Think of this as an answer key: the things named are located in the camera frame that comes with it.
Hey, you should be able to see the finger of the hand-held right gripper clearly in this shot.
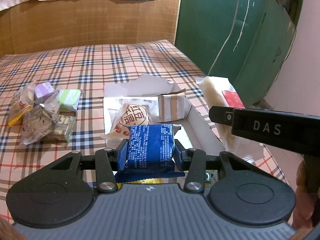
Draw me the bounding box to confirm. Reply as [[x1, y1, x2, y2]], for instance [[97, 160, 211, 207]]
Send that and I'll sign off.
[[209, 106, 235, 126]]

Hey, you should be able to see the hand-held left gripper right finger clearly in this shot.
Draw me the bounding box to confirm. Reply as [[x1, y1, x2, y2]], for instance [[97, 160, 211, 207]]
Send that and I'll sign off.
[[174, 139, 254, 193]]

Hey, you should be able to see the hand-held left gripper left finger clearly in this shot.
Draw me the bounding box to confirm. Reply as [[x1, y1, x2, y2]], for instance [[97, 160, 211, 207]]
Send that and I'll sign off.
[[46, 141, 129, 193]]

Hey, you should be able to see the white cardboard box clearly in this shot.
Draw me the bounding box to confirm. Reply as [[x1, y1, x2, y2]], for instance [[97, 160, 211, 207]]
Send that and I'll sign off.
[[102, 74, 225, 180]]

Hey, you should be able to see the red label rice cracker packet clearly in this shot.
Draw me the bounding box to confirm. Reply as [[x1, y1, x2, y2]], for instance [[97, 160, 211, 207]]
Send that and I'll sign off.
[[196, 76, 265, 155]]

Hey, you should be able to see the dark blue snack packet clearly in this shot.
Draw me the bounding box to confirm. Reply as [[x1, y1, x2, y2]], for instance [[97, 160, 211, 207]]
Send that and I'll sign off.
[[115, 124, 185, 182]]

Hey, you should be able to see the round label bread packet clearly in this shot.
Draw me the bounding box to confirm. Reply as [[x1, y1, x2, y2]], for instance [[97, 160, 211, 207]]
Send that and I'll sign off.
[[101, 102, 153, 143]]

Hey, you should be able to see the person's right hand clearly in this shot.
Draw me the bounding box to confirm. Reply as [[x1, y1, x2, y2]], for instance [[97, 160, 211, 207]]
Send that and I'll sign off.
[[292, 160, 320, 230]]

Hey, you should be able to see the small taped cardboard box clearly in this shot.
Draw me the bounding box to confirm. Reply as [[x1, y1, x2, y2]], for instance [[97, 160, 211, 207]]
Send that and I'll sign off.
[[157, 91, 193, 123]]

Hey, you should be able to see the green striped snack packet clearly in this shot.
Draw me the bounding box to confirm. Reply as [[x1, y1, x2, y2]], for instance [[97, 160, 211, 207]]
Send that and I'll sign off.
[[46, 112, 78, 143]]

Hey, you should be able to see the green cabinet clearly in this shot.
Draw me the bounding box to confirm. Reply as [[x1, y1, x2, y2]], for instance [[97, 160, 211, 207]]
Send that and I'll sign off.
[[174, 0, 307, 105]]

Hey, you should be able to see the clear crinkled snack packet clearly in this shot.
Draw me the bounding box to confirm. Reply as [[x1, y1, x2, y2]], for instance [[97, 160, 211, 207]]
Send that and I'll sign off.
[[20, 102, 63, 145]]

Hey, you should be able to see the purple snack packet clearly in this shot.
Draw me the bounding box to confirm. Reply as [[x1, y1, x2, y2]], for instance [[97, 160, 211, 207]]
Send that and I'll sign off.
[[34, 81, 55, 103]]

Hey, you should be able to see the plaid tablecloth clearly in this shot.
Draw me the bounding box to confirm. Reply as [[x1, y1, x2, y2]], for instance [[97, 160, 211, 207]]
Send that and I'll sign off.
[[0, 40, 290, 230]]

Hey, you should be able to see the clear bread packet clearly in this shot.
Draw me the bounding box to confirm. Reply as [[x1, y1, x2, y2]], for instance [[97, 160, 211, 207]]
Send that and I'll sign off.
[[7, 80, 38, 128]]

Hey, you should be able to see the brown cardboard panel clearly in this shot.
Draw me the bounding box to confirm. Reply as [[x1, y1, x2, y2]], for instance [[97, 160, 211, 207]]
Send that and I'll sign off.
[[0, 0, 182, 55]]

